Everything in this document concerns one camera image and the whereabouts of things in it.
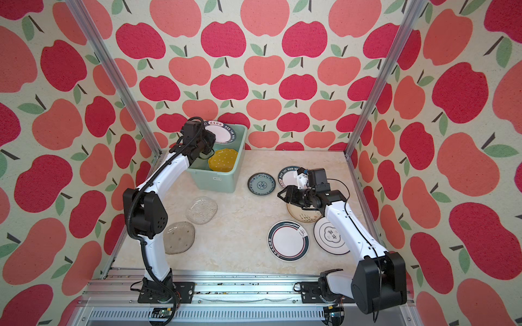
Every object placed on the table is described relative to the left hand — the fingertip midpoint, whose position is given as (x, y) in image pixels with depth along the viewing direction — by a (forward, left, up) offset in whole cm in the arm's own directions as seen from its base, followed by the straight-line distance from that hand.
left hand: (220, 134), depth 91 cm
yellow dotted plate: (+7, +3, -26) cm, 27 cm away
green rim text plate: (+5, 0, -5) cm, 7 cm away
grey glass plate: (-37, +19, -28) cm, 50 cm away
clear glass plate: (-24, +11, -27) cm, 38 cm away
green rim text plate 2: (-5, -33, -26) cm, 43 cm away
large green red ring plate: (-39, -30, -27) cm, 57 cm away
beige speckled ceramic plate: (-28, -38, -26) cm, 54 cm away
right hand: (-27, -29, -10) cm, 41 cm away
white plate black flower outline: (-39, -48, -27) cm, 67 cm away
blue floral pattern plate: (-8, -19, -28) cm, 34 cm away
